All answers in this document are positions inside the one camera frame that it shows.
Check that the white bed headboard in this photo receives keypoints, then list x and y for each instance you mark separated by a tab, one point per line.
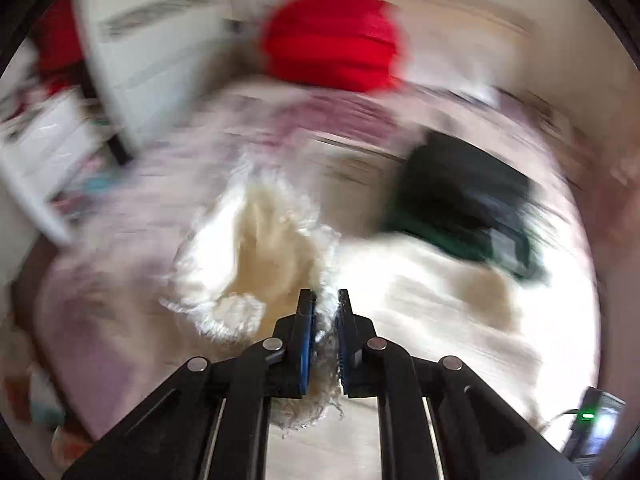
467	46

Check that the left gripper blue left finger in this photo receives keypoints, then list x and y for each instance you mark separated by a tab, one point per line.
289	372

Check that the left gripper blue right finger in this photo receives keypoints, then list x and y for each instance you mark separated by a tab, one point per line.
361	371

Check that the white tweed jacket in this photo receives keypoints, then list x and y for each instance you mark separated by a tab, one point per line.
249	244

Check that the folded black jacket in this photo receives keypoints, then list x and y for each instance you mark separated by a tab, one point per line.
446	181

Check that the folded green striped garment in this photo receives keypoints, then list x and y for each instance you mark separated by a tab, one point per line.
510	251

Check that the floral purple bed blanket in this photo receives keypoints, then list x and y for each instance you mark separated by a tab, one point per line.
102	316

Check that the white sliding wardrobe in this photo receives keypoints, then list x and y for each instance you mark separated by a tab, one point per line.
152	60

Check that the white drawer unit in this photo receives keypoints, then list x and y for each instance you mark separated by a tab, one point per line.
41	151

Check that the red quilt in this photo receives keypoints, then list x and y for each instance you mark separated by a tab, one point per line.
351	45

